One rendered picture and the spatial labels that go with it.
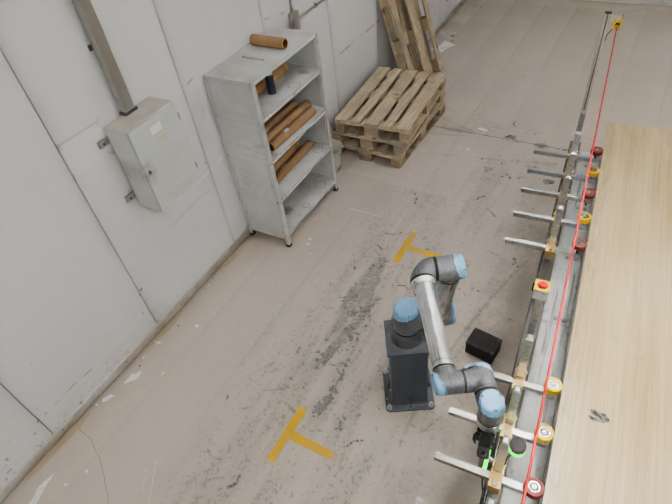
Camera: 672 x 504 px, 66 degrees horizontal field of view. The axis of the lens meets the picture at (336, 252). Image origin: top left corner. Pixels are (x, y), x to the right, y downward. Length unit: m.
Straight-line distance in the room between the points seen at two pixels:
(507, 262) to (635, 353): 1.76
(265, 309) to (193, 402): 0.90
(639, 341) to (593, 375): 0.32
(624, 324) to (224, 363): 2.59
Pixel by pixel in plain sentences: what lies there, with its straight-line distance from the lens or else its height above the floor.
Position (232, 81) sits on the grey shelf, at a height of 1.54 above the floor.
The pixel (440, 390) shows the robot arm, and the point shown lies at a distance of 2.04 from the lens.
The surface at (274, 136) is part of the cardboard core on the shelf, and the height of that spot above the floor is 0.94.
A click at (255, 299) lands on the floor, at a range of 4.24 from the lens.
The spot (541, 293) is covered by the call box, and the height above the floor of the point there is 1.20.
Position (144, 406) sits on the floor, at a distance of 3.97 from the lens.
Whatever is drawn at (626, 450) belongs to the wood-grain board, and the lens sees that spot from 2.59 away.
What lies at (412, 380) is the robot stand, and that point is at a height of 0.30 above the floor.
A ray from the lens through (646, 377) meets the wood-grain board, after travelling 2.82.
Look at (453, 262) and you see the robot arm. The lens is 2.36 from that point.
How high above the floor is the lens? 3.11
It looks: 44 degrees down
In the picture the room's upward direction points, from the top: 9 degrees counter-clockwise
